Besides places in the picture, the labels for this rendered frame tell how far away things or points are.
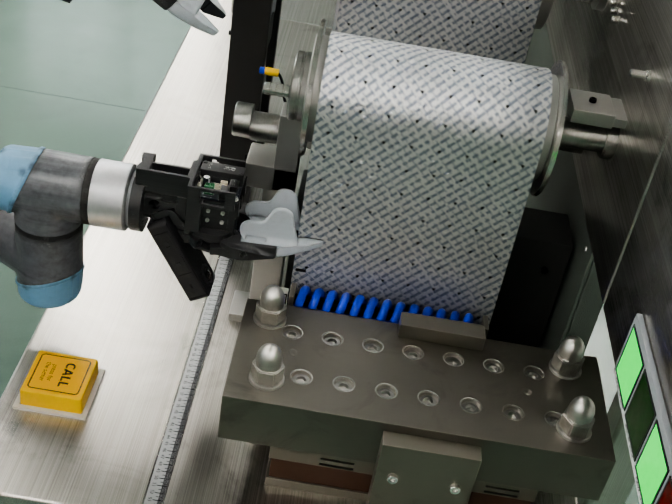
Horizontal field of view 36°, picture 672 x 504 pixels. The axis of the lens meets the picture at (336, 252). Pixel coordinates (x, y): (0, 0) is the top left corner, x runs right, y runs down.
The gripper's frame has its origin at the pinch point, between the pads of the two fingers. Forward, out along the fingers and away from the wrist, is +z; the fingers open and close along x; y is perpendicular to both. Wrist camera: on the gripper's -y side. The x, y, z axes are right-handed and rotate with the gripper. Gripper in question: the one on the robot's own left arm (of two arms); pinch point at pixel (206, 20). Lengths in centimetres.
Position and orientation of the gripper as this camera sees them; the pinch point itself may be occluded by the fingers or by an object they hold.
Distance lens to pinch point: 109.0
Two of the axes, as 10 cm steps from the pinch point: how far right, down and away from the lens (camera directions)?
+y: 7.4, -5.0, -4.5
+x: 1.0, -5.8, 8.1
